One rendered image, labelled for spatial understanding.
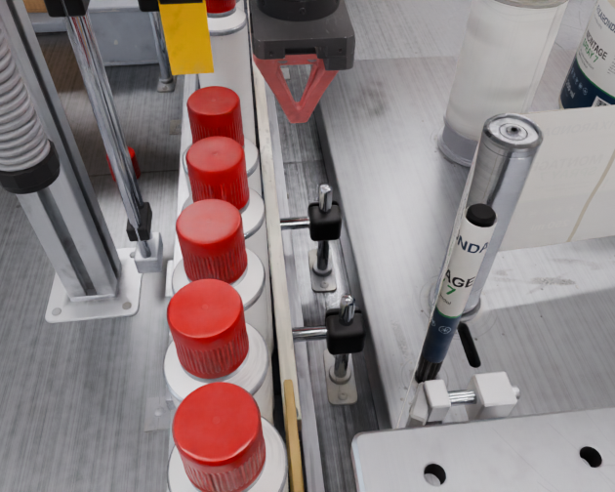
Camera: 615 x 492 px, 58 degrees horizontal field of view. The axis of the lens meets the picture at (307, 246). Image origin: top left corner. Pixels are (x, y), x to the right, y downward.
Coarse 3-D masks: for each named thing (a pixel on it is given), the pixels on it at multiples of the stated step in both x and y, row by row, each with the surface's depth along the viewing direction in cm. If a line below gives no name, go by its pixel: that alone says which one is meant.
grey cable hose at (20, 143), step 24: (0, 48) 25; (0, 72) 25; (0, 96) 26; (24, 96) 27; (0, 120) 26; (24, 120) 27; (0, 144) 27; (24, 144) 28; (48, 144) 30; (0, 168) 29; (24, 168) 29; (48, 168) 30; (24, 192) 30
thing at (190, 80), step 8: (184, 80) 58; (192, 80) 58; (184, 88) 57; (192, 88) 57; (184, 96) 56; (184, 104) 55; (184, 112) 54; (184, 120) 53; (184, 128) 53; (184, 136) 52; (184, 144) 51; (184, 176) 48; (184, 184) 47; (184, 192) 47; (184, 200) 46; (176, 232) 44; (176, 240) 43; (176, 248) 42; (176, 256) 42; (176, 264) 41; (168, 392) 35; (168, 400) 34
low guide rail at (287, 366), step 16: (256, 80) 67; (256, 96) 64; (272, 160) 57; (272, 176) 55; (272, 192) 54; (272, 208) 52; (272, 224) 51; (272, 240) 49; (272, 256) 48; (272, 272) 47; (272, 288) 46; (288, 304) 45; (288, 320) 44; (288, 336) 43; (288, 352) 42; (288, 368) 41
